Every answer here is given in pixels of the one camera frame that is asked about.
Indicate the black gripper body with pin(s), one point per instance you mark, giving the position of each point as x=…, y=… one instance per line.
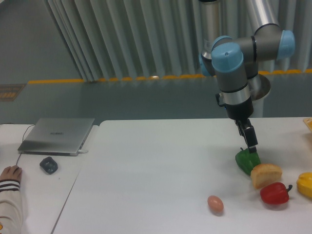
x=240, y=111

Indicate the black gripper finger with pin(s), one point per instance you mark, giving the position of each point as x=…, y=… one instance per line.
x=250, y=139
x=240, y=123

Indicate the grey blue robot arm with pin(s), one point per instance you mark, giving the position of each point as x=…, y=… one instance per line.
x=234, y=62

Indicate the white striped sleeve forearm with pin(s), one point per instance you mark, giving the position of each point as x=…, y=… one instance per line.
x=11, y=214

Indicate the yellow basket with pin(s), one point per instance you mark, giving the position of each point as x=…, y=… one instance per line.
x=308, y=122

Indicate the person's hand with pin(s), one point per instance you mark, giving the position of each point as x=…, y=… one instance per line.
x=13, y=173

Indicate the green bell pepper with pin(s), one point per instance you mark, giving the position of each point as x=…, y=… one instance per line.
x=246, y=161

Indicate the bread loaf piece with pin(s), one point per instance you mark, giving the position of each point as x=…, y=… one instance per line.
x=265, y=174

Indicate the red bell pepper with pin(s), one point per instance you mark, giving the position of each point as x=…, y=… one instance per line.
x=275, y=193

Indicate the yellow bell pepper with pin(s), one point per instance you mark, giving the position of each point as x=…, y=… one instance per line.
x=304, y=184

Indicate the brown egg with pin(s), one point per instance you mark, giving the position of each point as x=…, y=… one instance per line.
x=215, y=204

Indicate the silver laptop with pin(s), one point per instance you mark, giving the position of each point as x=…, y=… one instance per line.
x=57, y=136

